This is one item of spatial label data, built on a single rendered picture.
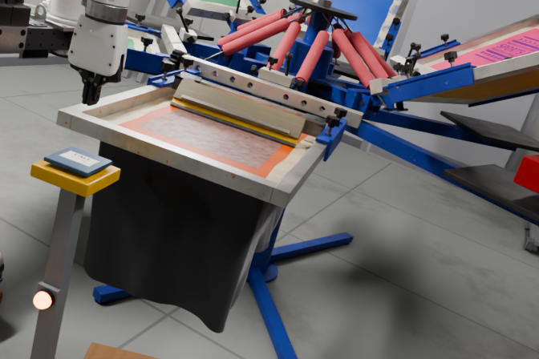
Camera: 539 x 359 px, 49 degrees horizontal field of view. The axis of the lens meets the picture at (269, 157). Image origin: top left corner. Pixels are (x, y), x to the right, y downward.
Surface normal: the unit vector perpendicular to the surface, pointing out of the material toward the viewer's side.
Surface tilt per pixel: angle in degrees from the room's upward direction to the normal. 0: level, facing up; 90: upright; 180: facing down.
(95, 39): 90
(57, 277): 90
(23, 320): 0
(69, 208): 90
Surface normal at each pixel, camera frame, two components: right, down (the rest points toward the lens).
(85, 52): -0.25, 0.21
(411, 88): -0.69, 0.04
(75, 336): 0.26, -0.92
